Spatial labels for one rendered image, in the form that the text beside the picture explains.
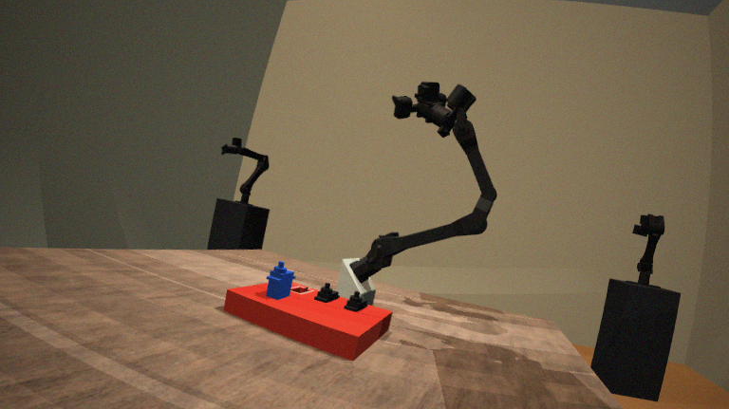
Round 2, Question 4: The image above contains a red flat deck plate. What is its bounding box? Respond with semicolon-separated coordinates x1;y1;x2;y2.
224;282;393;361

